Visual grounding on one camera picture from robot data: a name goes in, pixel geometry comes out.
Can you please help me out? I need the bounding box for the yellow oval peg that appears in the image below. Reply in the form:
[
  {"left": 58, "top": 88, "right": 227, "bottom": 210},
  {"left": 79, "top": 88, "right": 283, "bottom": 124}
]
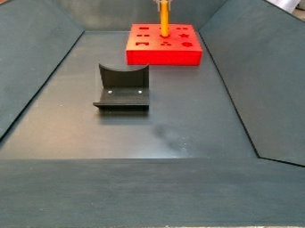
[{"left": 159, "top": 0, "right": 168, "bottom": 37}]

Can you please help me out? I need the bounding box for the red shape sorting board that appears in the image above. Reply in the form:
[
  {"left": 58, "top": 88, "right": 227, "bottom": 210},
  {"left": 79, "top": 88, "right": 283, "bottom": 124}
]
[{"left": 125, "top": 24, "right": 202, "bottom": 66}]

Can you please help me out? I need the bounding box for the black curved holder bracket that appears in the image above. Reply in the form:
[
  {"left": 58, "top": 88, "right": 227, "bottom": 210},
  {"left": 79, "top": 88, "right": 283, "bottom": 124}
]
[{"left": 92, "top": 65, "right": 149, "bottom": 110}]

